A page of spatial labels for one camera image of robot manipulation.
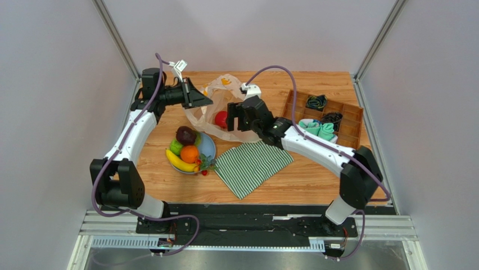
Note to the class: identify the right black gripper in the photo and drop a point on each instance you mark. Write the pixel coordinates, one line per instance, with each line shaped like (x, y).
(244, 115)

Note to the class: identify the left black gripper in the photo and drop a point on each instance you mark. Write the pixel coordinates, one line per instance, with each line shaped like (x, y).
(191, 97)

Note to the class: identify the red pomegranate fruit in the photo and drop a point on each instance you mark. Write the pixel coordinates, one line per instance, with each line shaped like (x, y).
(221, 119)

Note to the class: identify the translucent banana print plastic bag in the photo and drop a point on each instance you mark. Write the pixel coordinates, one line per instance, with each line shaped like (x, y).
(223, 90)

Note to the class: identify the dark red apple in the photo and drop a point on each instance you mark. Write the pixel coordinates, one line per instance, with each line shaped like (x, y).
(186, 136)

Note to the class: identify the orange fruit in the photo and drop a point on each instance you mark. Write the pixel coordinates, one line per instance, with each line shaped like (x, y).
(189, 154)

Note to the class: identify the cherry sprig with leaves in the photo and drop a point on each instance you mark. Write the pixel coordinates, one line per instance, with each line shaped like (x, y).
(206, 163)

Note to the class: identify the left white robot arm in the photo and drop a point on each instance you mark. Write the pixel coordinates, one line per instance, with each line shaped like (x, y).
(116, 181)

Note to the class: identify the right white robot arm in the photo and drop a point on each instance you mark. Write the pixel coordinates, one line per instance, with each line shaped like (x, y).
(357, 169)

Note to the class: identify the dark green mango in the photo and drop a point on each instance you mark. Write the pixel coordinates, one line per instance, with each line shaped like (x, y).
(198, 139)

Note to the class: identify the blue plate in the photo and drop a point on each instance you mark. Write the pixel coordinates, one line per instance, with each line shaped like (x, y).
(206, 147)

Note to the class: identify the light green fruit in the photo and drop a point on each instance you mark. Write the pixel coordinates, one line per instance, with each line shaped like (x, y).
(175, 147)

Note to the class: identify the green striped cloth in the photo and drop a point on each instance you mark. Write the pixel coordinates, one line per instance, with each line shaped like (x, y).
(246, 167)

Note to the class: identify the yellow banana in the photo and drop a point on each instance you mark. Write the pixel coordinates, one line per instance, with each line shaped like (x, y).
(181, 165)

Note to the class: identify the teal white socks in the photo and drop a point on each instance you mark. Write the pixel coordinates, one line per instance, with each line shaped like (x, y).
(322, 130)

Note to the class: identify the wooden compartment tray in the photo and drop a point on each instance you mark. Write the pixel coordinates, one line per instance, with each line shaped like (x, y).
(347, 118)

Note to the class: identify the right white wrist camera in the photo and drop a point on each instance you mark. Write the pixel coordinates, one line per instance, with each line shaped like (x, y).
(250, 90)

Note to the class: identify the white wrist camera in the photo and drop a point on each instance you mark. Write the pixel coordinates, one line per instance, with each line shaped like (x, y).
(177, 68)
(250, 90)

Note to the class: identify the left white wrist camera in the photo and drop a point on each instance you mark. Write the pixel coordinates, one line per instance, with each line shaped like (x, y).
(177, 68)

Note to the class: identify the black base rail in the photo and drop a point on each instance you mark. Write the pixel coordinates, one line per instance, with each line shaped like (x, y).
(246, 225)

